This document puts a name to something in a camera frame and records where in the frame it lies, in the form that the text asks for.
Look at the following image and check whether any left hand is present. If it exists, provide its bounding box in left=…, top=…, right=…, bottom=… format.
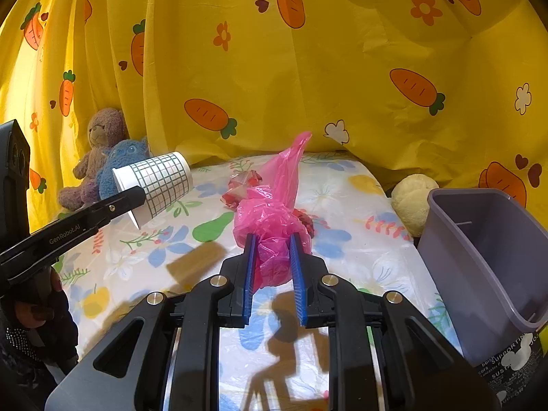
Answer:
left=1, top=270, right=78, bottom=403

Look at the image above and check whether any purple plastic bin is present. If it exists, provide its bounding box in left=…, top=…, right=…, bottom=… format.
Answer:
left=418, top=188, right=548, bottom=366

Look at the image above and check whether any yellow plush toy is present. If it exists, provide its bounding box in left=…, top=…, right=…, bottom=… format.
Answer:
left=391, top=174, right=439, bottom=238

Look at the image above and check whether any small pink plastic bag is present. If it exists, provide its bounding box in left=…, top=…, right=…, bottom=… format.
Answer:
left=233, top=132, right=312, bottom=291

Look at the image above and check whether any yellow carrot print curtain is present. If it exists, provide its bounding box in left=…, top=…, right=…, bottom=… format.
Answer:
left=1, top=0, right=547, bottom=228

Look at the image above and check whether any purple teddy bear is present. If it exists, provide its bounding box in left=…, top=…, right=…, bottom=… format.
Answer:
left=58, top=108, right=129, bottom=212

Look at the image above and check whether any floral bed sheet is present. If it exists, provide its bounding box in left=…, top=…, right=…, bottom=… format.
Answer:
left=56, top=153, right=457, bottom=410

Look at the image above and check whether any blue plush monster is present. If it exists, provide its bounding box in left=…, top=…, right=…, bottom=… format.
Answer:
left=96, top=137, right=150, bottom=199

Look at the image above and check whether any red white candy wrapper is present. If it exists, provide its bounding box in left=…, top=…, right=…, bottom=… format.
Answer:
left=221, top=170, right=262, bottom=211

